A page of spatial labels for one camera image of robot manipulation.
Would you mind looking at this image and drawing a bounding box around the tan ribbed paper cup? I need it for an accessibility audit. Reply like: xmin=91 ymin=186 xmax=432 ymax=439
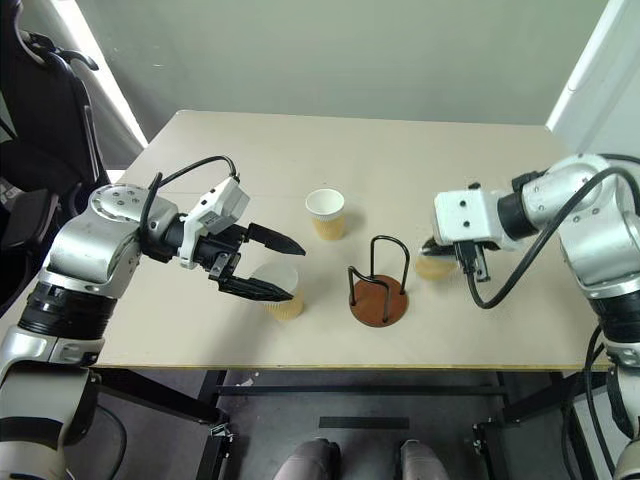
xmin=305 ymin=188 xmax=347 ymax=242
xmin=414 ymin=252 xmax=459 ymax=282
xmin=248 ymin=259 xmax=306 ymax=323

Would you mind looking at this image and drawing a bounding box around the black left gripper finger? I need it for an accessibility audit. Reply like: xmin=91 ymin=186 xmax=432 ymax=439
xmin=247 ymin=222 xmax=308 ymax=258
xmin=217 ymin=272 xmax=296 ymax=303

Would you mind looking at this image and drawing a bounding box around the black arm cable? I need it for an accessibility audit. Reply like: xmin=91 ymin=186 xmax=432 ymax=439
xmin=466 ymin=166 xmax=640 ymax=310
xmin=139 ymin=155 xmax=240 ymax=247

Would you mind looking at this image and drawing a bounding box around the black office chair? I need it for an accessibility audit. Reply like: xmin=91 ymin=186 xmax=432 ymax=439
xmin=0 ymin=0 xmax=112 ymax=314

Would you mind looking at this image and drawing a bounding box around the white wall panel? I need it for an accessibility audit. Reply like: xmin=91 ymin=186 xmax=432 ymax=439
xmin=544 ymin=0 xmax=640 ymax=157

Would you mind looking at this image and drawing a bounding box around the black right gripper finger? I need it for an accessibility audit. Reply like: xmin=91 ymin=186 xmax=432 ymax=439
xmin=419 ymin=238 xmax=458 ymax=260

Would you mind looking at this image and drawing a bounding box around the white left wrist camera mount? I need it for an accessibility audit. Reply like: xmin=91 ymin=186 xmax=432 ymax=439
xmin=178 ymin=175 xmax=251 ymax=271

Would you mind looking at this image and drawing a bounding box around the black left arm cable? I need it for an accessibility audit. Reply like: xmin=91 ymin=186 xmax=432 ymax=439
xmin=139 ymin=155 xmax=240 ymax=247

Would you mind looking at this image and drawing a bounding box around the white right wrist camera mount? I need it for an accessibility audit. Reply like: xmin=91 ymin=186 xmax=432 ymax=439
xmin=433 ymin=183 xmax=507 ymax=252

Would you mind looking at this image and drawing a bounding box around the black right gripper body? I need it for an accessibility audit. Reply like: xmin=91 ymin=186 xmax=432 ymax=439
xmin=452 ymin=239 xmax=495 ymax=285

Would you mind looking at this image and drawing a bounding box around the black wire cup holder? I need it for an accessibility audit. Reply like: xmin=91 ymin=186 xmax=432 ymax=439
xmin=347 ymin=234 xmax=410 ymax=328

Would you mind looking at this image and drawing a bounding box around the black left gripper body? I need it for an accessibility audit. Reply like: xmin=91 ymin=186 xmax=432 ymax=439
xmin=194 ymin=223 xmax=252 ymax=290

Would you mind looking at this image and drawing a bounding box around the black metal table frame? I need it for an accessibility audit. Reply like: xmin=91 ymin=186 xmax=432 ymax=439
xmin=89 ymin=368 xmax=609 ymax=480

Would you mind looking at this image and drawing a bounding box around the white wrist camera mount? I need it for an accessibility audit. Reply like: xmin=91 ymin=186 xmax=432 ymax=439
xmin=433 ymin=183 xmax=507 ymax=252
xmin=178 ymin=175 xmax=251 ymax=271

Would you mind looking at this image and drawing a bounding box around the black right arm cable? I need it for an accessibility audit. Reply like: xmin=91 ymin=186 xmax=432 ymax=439
xmin=466 ymin=166 xmax=640 ymax=310

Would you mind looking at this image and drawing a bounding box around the grey rounded shape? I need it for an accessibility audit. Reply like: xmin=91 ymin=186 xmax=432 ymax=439
xmin=399 ymin=439 xmax=450 ymax=480
xmin=273 ymin=438 xmax=344 ymax=480

